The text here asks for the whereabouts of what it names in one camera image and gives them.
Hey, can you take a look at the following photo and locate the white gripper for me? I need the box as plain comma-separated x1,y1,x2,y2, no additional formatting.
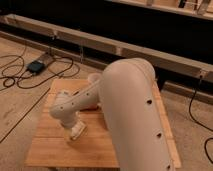
64,121,84,140

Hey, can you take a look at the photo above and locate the white sponge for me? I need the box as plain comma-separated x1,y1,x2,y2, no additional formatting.
69,121,86,140

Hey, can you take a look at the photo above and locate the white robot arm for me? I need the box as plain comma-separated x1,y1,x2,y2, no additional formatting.
50,58,176,171

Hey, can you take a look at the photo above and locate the black floor cable left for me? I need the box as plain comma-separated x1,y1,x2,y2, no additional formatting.
0,43,81,144

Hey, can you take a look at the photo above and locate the black floor cable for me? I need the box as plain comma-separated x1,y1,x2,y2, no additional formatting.
188,75,213,165
0,43,81,144

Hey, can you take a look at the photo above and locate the wooden frame beam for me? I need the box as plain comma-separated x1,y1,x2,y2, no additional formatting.
0,14,213,83

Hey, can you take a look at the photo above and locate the black floor cable right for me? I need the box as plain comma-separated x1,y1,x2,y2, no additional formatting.
188,75,213,165

